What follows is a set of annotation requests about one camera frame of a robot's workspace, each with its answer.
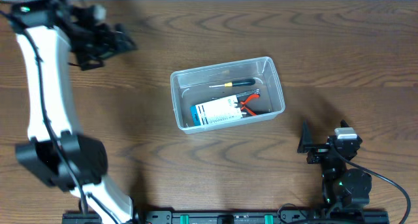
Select red handled pliers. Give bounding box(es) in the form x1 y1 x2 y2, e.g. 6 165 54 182
234 93 260 117

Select black yellow screwdriver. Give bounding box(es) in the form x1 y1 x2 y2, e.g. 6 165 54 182
210 78 255 88

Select blue white cardboard box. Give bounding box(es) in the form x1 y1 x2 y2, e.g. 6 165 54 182
190 95 243 126

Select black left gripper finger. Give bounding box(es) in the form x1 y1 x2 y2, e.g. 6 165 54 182
115 24 137 52
79 59 105 71

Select clear plastic container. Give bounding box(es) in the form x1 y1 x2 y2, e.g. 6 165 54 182
170 57 285 134

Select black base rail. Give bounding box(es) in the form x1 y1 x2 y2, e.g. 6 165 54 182
61 209 390 224

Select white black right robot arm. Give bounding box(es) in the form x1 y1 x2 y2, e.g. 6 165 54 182
297 121 372 219

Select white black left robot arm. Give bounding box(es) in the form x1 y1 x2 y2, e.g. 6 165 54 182
7 0 143 223

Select small claw hammer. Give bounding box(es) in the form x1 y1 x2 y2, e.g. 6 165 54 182
253 111 270 116

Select silver combination wrench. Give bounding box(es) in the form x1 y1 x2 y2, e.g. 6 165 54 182
211 89 261 101

